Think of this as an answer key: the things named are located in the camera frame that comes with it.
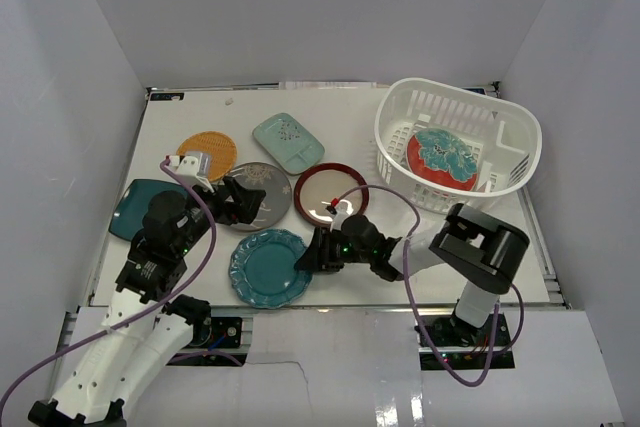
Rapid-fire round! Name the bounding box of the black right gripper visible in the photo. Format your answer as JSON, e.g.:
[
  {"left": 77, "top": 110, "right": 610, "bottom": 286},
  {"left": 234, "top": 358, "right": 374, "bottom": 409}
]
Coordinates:
[{"left": 295, "top": 227, "right": 373, "bottom": 272}]

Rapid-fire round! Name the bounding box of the grey reindeer plate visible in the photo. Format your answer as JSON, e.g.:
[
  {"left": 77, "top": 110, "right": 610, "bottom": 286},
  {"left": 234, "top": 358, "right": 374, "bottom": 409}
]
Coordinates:
[{"left": 229, "top": 162, "right": 292, "bottom": 232}]

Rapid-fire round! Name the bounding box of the teal scalloped round plate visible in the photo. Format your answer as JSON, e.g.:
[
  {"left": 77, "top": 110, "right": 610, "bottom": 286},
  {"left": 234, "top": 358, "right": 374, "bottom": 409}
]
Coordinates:
[{"left": 228, "top": 229, "right": 312, "bottom": 310}]

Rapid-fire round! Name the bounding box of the red rimmed beige bowl plate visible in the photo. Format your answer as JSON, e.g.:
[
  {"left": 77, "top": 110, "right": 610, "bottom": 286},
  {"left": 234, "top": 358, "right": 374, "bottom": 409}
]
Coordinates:
[{"left": 294, "top": 162, "right": 367, "bottom": 227}]

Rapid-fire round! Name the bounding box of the red and teal floral plate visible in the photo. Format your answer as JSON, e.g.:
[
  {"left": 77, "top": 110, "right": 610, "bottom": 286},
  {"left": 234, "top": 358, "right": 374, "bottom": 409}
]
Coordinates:
[{"left": 406, "top": 128, "right": 478, "bottom": 191}]

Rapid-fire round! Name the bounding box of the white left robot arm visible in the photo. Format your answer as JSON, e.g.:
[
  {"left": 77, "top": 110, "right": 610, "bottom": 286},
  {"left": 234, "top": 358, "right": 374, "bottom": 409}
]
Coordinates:
[{"left": 28, "top": 176, "right": 266, "bottom": 426}]

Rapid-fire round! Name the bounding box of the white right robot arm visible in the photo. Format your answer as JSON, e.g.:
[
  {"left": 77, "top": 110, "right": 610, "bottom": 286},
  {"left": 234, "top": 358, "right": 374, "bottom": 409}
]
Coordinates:
[{"left": 294, "top": 203, "right": 530, "bottom": 346}]

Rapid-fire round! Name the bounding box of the white plastic basket bin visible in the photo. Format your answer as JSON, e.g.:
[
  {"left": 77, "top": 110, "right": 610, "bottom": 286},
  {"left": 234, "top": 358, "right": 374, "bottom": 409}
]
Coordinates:
[{"left": 374, "top": 78, "right": 542, "bottom": 214}]

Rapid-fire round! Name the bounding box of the orange woven round plate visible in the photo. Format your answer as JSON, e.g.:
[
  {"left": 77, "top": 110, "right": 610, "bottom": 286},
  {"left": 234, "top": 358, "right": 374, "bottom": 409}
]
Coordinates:
[{"left": 176, "top": 131, "right": 237, "bottom": 182}]

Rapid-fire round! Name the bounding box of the light teal rectangular plate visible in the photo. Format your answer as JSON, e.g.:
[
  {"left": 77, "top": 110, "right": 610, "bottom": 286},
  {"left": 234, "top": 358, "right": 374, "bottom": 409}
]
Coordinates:
[{"left": 252, "top": 112, "right": 325, "bottom": 175}]

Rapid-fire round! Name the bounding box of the dark teal square plate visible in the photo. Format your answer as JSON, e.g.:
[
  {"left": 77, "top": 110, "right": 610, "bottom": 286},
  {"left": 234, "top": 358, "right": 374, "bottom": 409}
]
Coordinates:
[{"left": 109, "top": 179, "right": 187, "bottom": 242}]

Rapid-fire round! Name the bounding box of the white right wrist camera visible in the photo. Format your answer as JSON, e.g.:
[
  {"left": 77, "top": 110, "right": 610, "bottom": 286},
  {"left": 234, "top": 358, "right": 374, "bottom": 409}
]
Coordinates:
[{"left": 326, "top": 198, "right": 353, "bottom": 230}]

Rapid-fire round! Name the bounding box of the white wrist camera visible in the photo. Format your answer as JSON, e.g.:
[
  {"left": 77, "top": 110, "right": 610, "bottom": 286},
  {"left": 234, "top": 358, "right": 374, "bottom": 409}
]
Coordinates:
[
  {"left": 326, "top": 198, "right": 353, "bottom": 230},
  {"left": 167, "top": 151, "right": 212, "bottom": 183}
]

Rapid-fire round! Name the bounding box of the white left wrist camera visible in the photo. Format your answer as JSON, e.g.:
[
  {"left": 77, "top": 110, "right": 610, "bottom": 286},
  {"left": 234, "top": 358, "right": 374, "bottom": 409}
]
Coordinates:
[{"left": 167, "top": 151, "right": 212, "bottom": 183}]

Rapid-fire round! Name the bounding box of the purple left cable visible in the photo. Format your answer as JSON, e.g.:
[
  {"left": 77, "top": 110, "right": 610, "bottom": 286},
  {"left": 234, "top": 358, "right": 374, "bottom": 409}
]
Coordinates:
[{"left": 0, "top": 159, "right": 219, "bottom": 403}]

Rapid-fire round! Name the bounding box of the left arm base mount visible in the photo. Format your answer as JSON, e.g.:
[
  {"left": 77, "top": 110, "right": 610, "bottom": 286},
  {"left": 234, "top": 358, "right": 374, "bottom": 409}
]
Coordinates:
[{"left": 169, "top": 317, "right": 247, "bottom": 367}]

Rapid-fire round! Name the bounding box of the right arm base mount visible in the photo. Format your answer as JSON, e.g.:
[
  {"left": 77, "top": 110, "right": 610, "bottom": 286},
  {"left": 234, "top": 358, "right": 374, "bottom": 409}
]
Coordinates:
[{"left": 422, "top": 313, "right": 516, "bottom": 371}]

